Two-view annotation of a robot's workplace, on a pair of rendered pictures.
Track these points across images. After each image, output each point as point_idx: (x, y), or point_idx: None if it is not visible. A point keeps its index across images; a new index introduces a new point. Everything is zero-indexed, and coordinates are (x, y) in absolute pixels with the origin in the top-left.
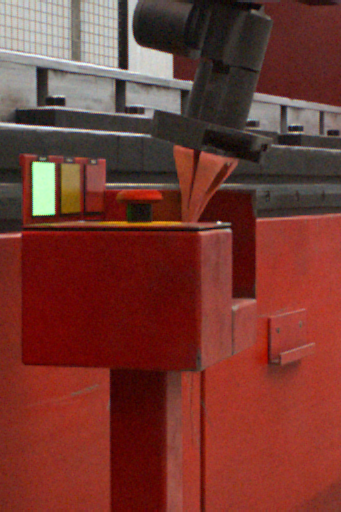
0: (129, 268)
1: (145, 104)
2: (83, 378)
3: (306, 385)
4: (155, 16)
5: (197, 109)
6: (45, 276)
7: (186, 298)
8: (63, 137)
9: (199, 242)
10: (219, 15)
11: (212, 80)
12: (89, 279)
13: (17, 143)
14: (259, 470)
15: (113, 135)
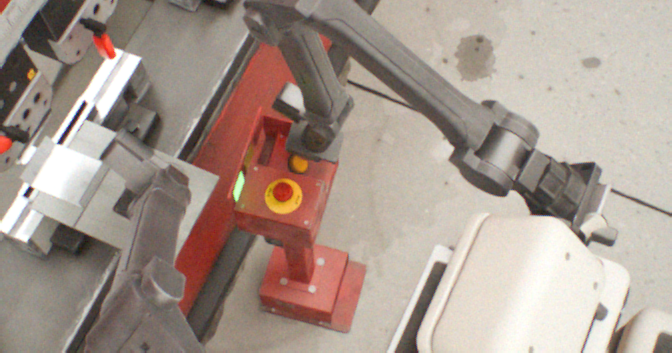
0: (281, 228)
1: None
2: (257, 104)
3: None
4: (283, 113)
5: (307, 147)
6: (245, 220)
7: (305, 238)
8: (235, 59)
9: (310, 231)
10: None
11: (314, 144)
12: (264, 225)
13: (215, 98)
14: None
15: None
